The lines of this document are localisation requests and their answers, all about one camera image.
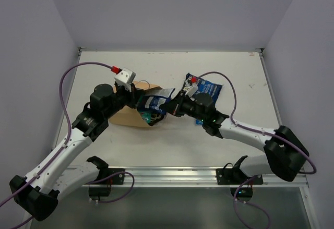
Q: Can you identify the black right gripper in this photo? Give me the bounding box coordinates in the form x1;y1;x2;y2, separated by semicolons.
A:
159;91;206;123

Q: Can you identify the brown paper bag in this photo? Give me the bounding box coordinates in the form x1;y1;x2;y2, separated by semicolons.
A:
109;80;162;128

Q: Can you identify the teal Fox's mint candy bag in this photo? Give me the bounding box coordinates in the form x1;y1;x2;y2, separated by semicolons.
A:
139;112;152;124

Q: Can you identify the light blue snack bar wrapper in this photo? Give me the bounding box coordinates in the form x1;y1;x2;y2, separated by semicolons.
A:
196;119;204;126

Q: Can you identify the blue Kettle vinegar chips bag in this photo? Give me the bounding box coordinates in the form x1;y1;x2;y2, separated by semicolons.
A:
184;73;223;103

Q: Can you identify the brown Kettle chips bag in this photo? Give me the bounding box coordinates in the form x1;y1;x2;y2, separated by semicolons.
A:
148;113;166;126

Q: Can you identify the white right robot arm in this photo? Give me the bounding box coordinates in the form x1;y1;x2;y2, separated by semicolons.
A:
160;93;309;184

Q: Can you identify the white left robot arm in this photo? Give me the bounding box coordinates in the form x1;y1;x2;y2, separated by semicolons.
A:
9;84;144;221

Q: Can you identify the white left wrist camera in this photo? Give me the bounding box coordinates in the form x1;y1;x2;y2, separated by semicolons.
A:
111;66;136;92

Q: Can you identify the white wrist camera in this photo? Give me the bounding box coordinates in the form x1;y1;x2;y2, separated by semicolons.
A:
111;66;136;92
181;76;198;97

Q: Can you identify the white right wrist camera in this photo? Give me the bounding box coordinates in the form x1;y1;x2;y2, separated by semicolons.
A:
181;76;198;97

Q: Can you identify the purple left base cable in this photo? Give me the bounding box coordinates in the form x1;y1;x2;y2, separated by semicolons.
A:
90;171;136;204

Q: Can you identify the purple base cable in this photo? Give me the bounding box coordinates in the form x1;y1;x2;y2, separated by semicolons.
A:
231;176;271;229
90;171;136;204

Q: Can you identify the aluminium table rail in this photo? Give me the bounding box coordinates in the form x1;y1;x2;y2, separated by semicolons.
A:
65;165;306;188

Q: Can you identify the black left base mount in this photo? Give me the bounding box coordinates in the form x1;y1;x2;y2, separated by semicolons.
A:
88;168;125;200

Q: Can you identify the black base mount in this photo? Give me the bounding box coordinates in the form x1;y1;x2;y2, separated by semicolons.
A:
88;168;125;200
216;162;264;202

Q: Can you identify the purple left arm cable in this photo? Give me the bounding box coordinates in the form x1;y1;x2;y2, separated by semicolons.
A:
0;62;114;229

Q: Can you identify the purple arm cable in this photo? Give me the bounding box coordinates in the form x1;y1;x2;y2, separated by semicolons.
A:
195;71;317;174
0;62;114;229

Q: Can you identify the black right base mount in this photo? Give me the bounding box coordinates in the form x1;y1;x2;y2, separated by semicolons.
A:
216;162;264;202

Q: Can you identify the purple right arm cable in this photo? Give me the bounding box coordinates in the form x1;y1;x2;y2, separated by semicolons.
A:
195;71;317;174

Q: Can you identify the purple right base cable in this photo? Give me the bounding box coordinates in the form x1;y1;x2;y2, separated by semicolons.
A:
231;176;271;229

